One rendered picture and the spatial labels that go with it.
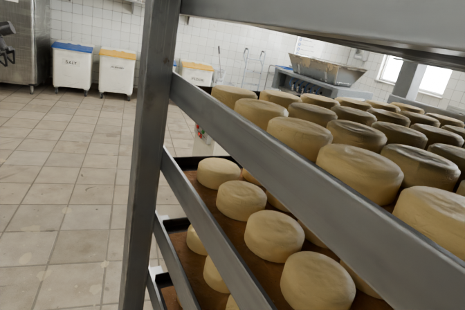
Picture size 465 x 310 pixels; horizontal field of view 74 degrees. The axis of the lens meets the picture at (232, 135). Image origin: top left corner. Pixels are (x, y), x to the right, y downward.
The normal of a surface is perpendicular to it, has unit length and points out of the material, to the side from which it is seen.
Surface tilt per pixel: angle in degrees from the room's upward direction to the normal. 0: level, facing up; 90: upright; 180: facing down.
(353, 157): 0
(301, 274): 0
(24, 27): 90
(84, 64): 92
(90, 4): 90
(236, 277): 90
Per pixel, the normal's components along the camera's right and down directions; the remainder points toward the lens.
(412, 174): -0.57, 0.16
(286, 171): -0.88, -0.01
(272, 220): 0.18, -0.93
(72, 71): 0.31, 0.37
